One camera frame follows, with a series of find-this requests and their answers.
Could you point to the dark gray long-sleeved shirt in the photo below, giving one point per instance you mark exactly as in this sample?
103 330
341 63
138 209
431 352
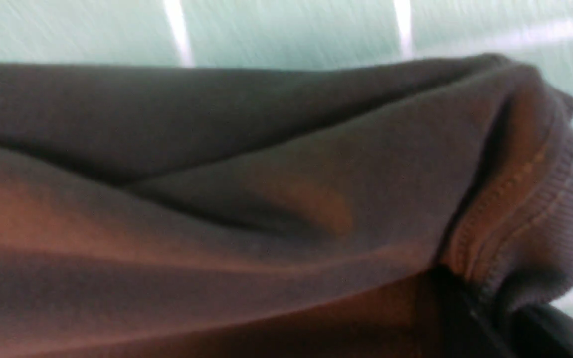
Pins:
229 213

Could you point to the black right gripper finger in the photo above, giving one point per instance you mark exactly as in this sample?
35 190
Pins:
538 332

